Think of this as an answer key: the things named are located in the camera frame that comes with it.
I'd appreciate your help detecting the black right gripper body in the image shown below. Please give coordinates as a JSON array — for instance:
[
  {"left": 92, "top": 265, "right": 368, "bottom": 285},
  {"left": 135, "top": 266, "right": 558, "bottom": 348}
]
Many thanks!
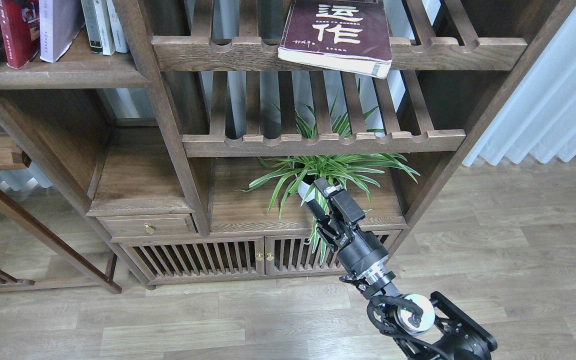
[{"left": 316, "top": 218, "right": 388, "bottom": 278}]

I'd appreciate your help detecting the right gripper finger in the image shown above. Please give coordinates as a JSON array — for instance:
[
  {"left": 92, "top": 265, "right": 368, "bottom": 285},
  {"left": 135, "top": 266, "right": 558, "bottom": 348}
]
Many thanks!
[
  {"left": 306, "top": 199, "right": 330, "bottom": 228},
  {"left": 313, "top": 177, "right": 366, "bottom": 226}
]

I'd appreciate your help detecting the large maroon book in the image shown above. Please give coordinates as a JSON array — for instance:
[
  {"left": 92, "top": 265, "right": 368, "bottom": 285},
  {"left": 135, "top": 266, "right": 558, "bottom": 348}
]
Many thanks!
[{"left": 278, "top": 0, "right": 393, "bottom": 79}]

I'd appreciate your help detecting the white lavender paperback book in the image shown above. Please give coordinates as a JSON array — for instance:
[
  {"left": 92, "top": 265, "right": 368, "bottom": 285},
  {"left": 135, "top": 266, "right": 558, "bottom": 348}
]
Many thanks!
[{"left": 38, "top": 0, "right": 85, "bottom": 63}]

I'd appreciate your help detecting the red paperback book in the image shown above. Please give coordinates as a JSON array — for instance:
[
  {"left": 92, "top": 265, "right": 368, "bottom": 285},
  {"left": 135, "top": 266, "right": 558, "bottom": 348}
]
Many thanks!
[{"left": 0, "top": 0, "right": 40, "bottom": 69}]

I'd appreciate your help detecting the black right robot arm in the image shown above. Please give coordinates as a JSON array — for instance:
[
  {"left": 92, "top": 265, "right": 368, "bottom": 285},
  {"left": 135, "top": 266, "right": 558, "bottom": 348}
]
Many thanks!
[{"left": 307, "top": 177, "right": 498, "bottom": 360}]

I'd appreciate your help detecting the white plant pot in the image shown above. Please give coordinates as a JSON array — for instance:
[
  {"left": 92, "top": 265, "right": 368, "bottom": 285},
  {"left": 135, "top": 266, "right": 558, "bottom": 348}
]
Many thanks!
[{"left": 297, "top": 181, "right": 320, "bottom": 207}]

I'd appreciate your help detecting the green spider plant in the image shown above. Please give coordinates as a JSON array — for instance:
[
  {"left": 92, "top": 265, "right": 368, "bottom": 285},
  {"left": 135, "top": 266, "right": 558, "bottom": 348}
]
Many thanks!
[{"left": 238, "top": 95, "right": 421, "bottom": 266}]

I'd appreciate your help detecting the dark wooden bookshelf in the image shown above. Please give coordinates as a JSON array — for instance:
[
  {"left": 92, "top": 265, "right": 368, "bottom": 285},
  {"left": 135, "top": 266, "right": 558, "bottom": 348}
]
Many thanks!
[{"left": 0, "top": 0, "right": 576, "bottom": 290}]

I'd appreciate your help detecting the brass drawer knob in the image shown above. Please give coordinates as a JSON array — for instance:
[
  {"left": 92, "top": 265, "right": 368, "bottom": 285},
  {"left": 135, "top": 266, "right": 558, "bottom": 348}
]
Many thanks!
[{"left": 144, "top": 223, "right": 156, "bottom": 235}]

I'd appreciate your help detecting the white pleated curtain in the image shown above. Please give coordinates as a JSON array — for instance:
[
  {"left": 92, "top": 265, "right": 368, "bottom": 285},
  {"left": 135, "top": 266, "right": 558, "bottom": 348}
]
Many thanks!
[{"left": 462, "top": 7, "right": 576, "bottom": 167}]

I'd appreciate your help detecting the white upright book right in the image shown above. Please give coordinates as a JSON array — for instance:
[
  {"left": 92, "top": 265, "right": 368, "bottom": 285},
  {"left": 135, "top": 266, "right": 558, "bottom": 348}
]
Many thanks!
[{"left": 106, "top": 0, "right": 130, "bottom": 54}]

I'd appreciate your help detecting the white upright book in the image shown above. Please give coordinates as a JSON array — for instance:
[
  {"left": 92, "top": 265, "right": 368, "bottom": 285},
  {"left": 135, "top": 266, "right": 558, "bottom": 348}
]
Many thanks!
[
  {"left": 106, "top": 0, "right": 130, "bottom": 54},
  {"left": 81, "top": 0, "right": 115, "bottom": 56}
]

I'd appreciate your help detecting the white upright book left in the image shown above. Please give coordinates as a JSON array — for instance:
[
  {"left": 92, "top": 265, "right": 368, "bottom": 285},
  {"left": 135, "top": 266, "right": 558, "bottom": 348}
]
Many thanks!
[{"left": 81, "top": 0, "right": 115, "bottom": 56}]

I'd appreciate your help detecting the wooden side furniture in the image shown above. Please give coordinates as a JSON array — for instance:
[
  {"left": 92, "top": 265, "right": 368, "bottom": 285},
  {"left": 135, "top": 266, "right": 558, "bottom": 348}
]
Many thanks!
[{"left": 0, "top": 126, "right": 122, "bottom": 294}]

